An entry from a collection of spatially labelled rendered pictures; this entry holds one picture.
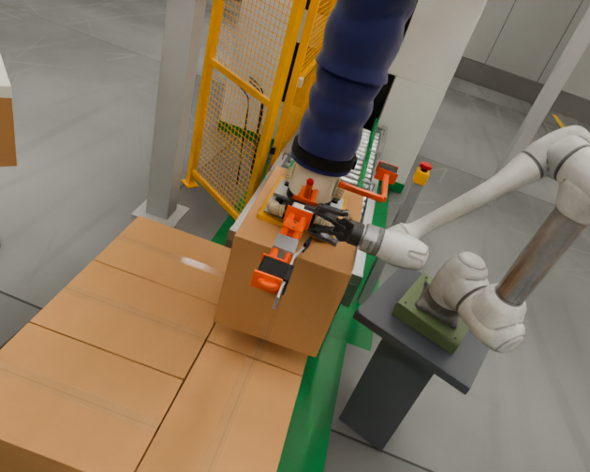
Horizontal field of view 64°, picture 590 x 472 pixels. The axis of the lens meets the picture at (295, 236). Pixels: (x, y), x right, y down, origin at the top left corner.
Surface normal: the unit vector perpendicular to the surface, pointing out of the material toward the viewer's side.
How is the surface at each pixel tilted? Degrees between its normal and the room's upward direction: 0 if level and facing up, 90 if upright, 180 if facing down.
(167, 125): 90
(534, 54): 90
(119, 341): 0
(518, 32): 90
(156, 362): 0
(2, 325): 0
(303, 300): 89
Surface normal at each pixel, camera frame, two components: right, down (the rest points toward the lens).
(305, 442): 0.26, -0.79
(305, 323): -0.19, 0.50
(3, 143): 0.51, 0.60
